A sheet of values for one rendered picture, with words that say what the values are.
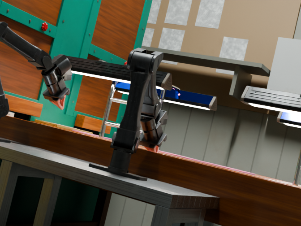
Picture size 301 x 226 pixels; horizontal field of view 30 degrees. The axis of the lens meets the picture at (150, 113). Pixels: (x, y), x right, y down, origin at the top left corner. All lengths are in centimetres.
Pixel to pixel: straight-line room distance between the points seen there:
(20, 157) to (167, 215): 55
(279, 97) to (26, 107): 125
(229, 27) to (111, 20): 146
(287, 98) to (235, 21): 246
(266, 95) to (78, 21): 130
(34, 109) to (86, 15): 67
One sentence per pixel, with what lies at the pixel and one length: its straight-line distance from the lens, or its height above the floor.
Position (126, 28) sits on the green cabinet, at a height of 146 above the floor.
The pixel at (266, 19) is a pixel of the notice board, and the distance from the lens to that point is 457.
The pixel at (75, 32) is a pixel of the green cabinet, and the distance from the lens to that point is 315.
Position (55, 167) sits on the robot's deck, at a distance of 178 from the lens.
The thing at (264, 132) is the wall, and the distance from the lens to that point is 440.
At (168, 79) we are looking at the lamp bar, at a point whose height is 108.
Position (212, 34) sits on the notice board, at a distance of 467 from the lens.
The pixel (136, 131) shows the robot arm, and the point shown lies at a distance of 187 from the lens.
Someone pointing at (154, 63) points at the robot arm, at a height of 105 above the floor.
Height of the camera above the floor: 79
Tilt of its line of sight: 3 degrees up
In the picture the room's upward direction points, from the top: 13 degrees clockwise
